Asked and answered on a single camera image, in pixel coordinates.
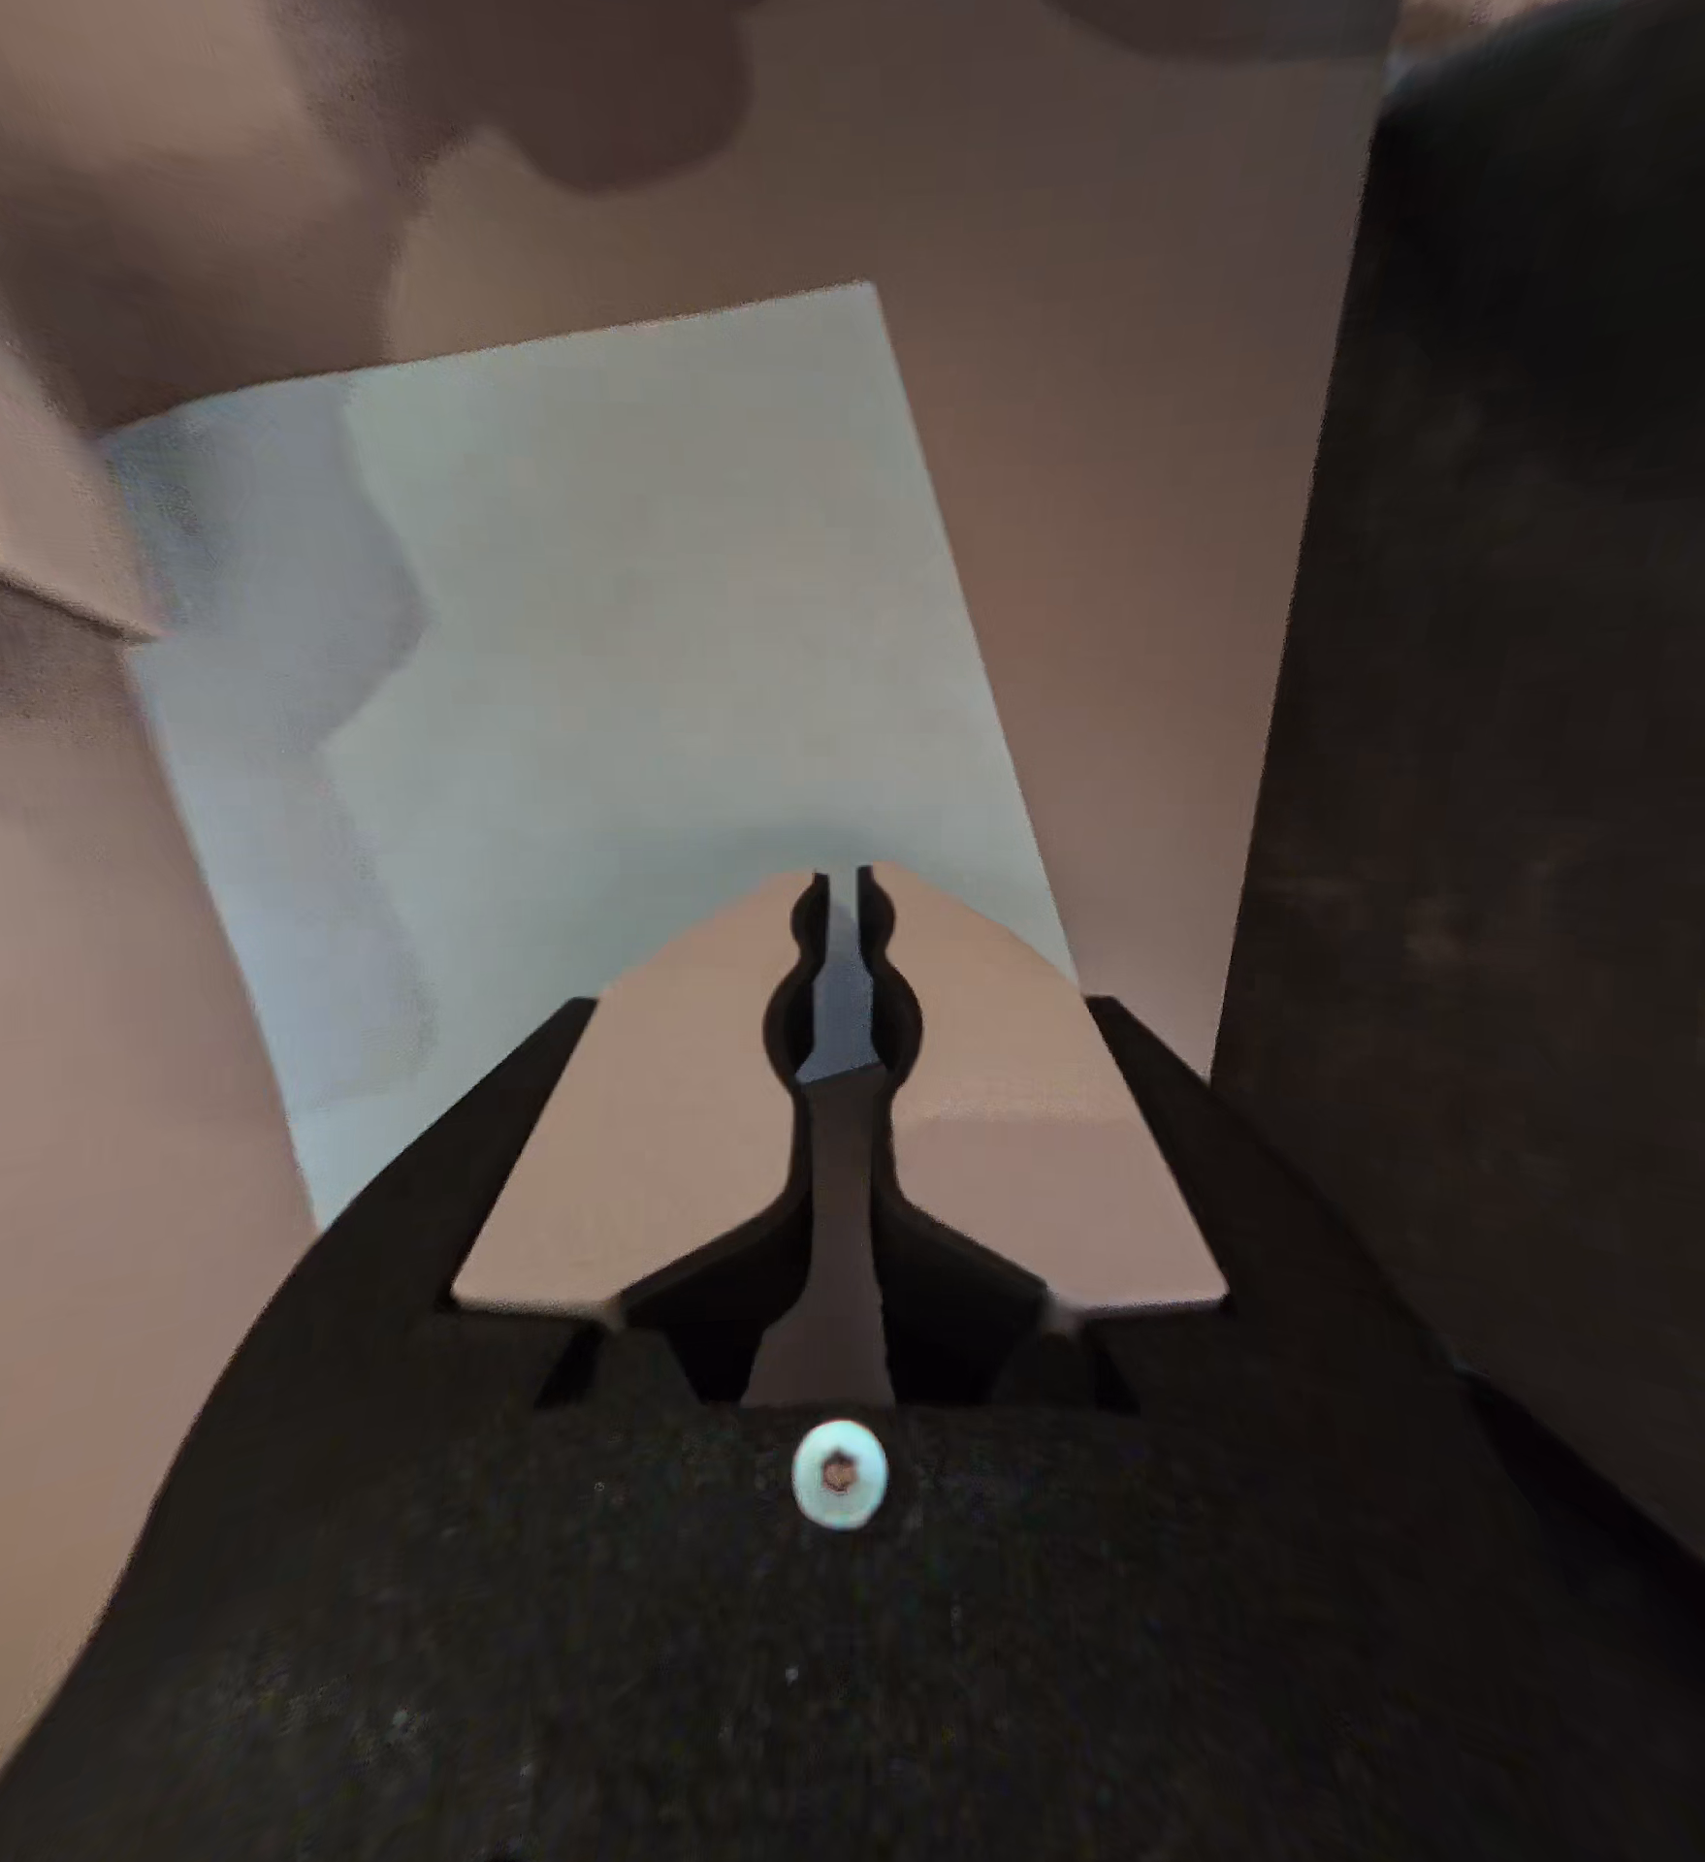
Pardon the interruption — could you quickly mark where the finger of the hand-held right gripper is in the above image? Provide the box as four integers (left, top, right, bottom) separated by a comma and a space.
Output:
0, 246, 169, 650

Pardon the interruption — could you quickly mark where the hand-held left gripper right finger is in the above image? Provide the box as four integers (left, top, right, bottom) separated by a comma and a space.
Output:
852, 863, 1232, 1408

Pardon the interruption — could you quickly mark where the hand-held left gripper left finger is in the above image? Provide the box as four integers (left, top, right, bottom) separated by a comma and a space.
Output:
450, 866, 835, 1408

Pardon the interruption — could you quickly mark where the floral origami paper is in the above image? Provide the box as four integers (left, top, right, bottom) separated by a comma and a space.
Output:
103, 280, 1083, 1238

